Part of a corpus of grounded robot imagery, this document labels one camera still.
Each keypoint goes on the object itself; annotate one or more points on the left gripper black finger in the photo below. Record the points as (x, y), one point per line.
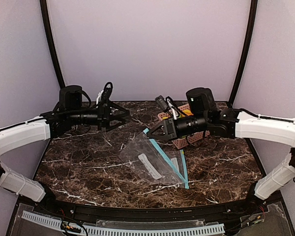
(113, 124)
(117, 113)

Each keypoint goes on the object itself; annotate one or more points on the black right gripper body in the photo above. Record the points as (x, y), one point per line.
(167, 128)

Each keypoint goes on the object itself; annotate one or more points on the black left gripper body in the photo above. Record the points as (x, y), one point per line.
(104, 117)

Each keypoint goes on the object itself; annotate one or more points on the clear zip bag yellow slider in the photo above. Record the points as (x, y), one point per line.
(149, 161)

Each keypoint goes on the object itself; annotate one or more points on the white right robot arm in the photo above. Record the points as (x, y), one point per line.
(273, 137)

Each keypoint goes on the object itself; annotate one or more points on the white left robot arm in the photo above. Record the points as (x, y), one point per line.
(44, 127)

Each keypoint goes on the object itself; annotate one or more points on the clear zip bag on table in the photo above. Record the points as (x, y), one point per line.
(178, 160)

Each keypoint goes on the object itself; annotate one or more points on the yellow toy fruit front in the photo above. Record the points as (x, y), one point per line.
(187, 112)

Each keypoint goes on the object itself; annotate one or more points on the pink perforated plastic basket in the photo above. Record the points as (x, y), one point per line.
(185, 139)

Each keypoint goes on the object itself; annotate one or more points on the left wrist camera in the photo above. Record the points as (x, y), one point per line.
(105, 93)

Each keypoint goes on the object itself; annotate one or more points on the black front frame rail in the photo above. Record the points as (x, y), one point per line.
(228, 213)

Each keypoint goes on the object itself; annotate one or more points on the black left corner frame post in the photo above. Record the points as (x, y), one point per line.
(51, 43)

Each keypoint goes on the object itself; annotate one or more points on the black corner frame post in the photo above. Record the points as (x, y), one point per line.
(51, 43)
(245, 51)

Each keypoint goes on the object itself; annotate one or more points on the white slotted cable duct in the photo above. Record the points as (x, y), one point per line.
(118, 228)

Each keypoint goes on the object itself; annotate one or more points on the black right corner frame post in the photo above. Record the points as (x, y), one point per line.
(245, 51)

